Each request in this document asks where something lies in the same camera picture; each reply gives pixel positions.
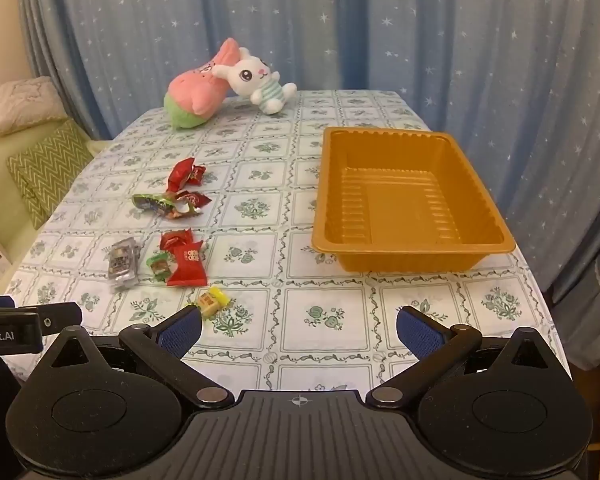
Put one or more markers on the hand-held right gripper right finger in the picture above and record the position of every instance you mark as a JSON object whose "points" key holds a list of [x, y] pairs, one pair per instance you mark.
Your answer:
{"points": [[420, 332]]}

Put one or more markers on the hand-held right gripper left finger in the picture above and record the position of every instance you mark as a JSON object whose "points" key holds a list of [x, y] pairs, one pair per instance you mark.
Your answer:
{"points": [[180, 332]]}

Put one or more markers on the yellow candy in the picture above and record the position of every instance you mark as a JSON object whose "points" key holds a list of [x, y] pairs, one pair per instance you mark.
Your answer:
{"points": [[211, 302]]}

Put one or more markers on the small green candy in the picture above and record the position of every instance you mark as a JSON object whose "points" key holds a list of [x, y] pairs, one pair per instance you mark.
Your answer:
{"points": [[158, 266]]}

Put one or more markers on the large red snack packet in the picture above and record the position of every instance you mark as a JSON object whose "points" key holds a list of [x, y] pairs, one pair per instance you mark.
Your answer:
{"points": [[187, 262]]}

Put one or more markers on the clear silver snack packet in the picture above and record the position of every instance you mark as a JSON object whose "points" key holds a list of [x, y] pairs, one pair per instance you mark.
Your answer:
{"points": [[122, 262]]}

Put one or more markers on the green silver snack packet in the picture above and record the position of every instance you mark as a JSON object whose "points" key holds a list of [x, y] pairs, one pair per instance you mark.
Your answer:
{"points": [[152, 203]]}

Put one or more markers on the orange plastic tray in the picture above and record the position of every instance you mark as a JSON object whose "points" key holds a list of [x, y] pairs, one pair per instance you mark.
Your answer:
{"points": [[405, 200]]}

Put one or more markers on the floral checked tablecloth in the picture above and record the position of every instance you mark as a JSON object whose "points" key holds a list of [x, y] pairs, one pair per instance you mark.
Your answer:
{"points": [[280, 310]]}

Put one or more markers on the grey-blue lace-trim curtain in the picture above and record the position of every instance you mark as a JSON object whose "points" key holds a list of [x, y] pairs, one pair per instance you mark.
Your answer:
{"points": [[590, 310]]}

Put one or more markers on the white pillow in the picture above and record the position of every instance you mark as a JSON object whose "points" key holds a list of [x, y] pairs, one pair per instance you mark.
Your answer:
{"points": [[22, 102]]}

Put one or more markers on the pink green plush toy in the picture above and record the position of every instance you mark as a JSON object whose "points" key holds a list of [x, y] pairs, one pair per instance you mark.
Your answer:
{"points": [[195, 95]]}

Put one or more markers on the white bunny plush toy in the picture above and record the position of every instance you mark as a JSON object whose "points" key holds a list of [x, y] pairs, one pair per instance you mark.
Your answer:
{"points": [[247, 75]]}

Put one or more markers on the blue star-print curtain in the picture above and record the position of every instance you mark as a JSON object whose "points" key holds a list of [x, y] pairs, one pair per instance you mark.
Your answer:
{"points": [[380, 25]]}

